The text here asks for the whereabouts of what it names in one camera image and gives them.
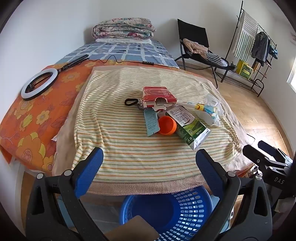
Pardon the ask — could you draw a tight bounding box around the striped garment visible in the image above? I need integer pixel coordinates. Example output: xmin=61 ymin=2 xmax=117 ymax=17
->
xmin=205 ymin=52 xmax=230 ymax=68

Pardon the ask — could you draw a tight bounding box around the ring light with black stand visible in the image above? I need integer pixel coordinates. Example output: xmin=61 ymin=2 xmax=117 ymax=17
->
xmin=21 ymin=54 xmax=89 ymax=101

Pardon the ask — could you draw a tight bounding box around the blue checkered sheet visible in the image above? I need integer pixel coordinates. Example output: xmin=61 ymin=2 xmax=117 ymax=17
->
xmin=54 ymin=39 xmax=179 ymax=69

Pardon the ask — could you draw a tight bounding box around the green milk carton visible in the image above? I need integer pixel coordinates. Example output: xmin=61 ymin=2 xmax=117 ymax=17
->
xmin=165 ymin=105 xmax=211 ymax=151

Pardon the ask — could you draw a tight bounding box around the orange floral bedsheet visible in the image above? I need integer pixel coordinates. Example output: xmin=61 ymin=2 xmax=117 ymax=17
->
xmin=0 ymin=59 xmax=257 ymax=180

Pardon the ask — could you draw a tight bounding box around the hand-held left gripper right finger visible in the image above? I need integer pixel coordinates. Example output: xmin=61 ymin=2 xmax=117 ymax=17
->
xmin=195 ymin=149 xmax=274 ymax=241

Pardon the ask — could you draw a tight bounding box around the teal paper tag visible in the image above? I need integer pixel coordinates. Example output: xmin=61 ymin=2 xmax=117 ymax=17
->
xmin=143 ymin=109 xmax=161 ymax=137

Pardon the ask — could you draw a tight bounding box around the black clothes rack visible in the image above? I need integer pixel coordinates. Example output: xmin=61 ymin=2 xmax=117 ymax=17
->
xmin=222 ymin=0 xmax=278 ymax=98

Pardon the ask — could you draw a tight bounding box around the beige blanket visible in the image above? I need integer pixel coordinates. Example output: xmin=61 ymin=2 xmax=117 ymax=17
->
xmin=52 ymin=65 xmax=255 ymax=197

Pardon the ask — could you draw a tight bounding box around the beige cloth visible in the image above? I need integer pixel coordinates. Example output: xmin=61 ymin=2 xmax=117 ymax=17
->
xmin=183 ymin=38 xmax=209 ymax=55

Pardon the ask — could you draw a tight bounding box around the white bed frame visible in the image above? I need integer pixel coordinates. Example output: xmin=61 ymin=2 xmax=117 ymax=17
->
xmin=13 ymin=155 xmax=58 ymax=209

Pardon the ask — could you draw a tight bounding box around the yellow crate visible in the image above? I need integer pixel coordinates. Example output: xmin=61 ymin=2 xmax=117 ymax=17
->
xmin=236 ymin=59 xmax=254 ymax=80

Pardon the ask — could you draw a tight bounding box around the window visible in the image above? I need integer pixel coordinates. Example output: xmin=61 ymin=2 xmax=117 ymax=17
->
xmin=287 ymin=30 xmax=296 ymax=91

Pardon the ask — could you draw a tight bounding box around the red cardboard box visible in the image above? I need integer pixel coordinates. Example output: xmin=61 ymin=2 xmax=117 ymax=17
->
xmin=140 ymin=86 xmax=178 ymax=112

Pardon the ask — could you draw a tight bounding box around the black cable with remote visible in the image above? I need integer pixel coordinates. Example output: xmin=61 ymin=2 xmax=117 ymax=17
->
xmin=88 ymin=55 xmax=171 ymax=67

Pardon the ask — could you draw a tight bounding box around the dark jacket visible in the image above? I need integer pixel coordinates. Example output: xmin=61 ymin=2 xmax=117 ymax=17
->
xmin=251 ymin=31 xmax=270 ymax=62

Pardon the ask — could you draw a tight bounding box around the clear plastic bag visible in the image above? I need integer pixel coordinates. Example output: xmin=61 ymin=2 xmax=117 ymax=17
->
xmin=194 ymin=93 xmax=223 ymax=127

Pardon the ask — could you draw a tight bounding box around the orange plastic cup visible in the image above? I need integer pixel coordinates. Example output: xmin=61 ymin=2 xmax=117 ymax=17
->
xmin=158 ymin=115 xmax=178 ymax=135

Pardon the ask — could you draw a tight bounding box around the black folding chair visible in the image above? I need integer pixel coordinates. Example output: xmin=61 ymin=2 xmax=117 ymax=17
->
xmin=177 ymin=19 xmax=236 ymax=90

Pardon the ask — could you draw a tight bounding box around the striped cream towel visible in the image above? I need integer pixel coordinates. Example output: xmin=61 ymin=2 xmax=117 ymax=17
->
xmin=72 ymin=66 xmax=243 ymax=183

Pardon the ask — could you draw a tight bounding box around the blue plastic basket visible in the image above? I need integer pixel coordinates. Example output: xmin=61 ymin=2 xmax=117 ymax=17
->
xmin=119 ymin=185 xmax=229 ymax=241

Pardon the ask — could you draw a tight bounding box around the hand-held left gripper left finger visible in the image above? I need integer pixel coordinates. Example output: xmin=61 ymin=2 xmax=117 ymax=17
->
xmin=26 ymin=147 xmax=109 ymax=241

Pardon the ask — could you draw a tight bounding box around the folded floral quilt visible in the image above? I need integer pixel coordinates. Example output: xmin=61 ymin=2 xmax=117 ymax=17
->
xmin=92 ymin=17 xmax=156 ymax=40

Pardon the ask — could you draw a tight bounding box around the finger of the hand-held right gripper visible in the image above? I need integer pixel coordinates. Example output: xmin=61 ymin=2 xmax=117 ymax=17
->
xmin=257 ymin=140 xmax=285 ymax=161
xmin=242 ymin=144 xmax=287 ymax=169

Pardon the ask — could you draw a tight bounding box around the white package with coloured print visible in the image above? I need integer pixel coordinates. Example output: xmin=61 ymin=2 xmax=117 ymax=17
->
xmin=195 ymin=104 xmax=219 ymax=126

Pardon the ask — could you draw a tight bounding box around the white pillow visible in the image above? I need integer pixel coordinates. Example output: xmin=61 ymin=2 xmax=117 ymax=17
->
xmin=95 ymin=37 xmax=153 ymax=45

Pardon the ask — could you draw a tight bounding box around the green striped hanging cloth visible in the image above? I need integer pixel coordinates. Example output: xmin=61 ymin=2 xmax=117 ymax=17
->
xmin=232 ymin=10 xmax=259 ymax=61

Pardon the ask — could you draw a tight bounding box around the brown cardboard piece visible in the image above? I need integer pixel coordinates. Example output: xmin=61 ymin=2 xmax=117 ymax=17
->
xmin=108 ymin=215 xmax=160 ymax=241

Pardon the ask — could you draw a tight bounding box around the blue garment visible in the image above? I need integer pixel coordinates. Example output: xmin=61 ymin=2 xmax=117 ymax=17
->
xmin=269 ymin=44 xmax=279 ymax=59

